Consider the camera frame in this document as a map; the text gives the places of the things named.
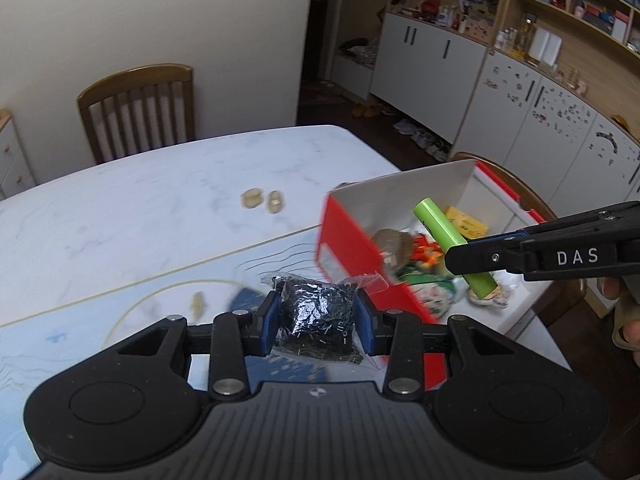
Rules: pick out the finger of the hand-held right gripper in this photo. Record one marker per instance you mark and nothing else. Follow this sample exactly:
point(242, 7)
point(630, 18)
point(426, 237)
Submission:
point(485, 259)
point(505, 237)

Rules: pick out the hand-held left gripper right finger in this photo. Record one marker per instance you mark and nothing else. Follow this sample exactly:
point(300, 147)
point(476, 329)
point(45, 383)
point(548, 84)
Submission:
point(365, 325)

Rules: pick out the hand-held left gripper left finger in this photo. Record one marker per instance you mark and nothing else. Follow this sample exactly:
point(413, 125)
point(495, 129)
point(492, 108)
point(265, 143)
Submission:
point(270, 325)

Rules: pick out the yellow carton box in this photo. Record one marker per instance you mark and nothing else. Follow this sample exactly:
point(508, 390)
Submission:
point(465, 220)

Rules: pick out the black pellet plastic packet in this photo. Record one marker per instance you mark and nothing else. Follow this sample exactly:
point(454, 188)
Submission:
point(315, 320)

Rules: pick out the green cylindrical tube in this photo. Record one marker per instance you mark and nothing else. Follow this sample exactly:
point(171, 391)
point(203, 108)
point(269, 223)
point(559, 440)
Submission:
point(437, 222)

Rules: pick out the white green printed plastic bag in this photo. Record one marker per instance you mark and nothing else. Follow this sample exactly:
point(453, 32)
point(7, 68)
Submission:
point(425, 290)

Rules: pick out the red cardboard box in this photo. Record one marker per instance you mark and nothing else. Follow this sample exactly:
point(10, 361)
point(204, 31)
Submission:
point(350, 245)

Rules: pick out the person's right hand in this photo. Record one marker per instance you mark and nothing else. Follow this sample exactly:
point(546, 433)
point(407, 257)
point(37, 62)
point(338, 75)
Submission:
point(627, 330)

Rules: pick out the round back wooden chair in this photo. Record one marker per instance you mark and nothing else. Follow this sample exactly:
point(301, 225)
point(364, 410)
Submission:
point(505, 172)

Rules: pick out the pair of white sneakers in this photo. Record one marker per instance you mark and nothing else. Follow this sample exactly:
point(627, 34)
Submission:
point(431, 145)

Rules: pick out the white storage cabinet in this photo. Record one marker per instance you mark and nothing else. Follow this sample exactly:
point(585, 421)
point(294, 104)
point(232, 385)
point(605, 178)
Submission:
point(500, 110)

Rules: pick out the pair of pale slippers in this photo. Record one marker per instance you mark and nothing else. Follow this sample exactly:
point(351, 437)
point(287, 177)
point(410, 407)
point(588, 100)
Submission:
point(405, 126)

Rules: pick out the pair of yellow slippers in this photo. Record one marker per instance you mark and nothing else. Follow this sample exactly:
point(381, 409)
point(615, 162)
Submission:
point(366, 111)

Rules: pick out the slatted wooden chair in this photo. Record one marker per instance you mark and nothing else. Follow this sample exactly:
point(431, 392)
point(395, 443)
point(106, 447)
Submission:
point(137, 82)

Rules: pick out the white wooden sideboard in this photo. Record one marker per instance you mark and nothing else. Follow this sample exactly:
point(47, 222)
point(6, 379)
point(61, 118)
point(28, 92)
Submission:
point(12, 160)

